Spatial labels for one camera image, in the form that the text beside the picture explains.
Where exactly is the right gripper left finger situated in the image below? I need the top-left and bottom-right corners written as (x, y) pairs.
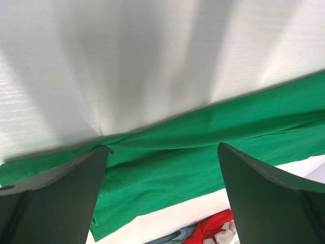
top-left (1, 146), bottom-right (111, 243)

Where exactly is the folded light blue t shirt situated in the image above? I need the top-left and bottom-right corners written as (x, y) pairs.
top-left (146, 224), bottom-right (197, 244)

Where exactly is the folded red t shirt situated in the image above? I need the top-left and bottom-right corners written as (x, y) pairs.
top-left (183, 209), bottom-right (233, 244)

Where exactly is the folded white t shirt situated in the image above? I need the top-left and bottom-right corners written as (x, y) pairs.
top-left (203, 220), bottom-right (240, 244)

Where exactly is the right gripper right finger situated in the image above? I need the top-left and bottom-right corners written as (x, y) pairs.
top-left (217, 143), bottom-right (324, 243)

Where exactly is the green t shirt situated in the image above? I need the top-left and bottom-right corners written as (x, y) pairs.
top-left (1, 72), bottom-right (324, 241)

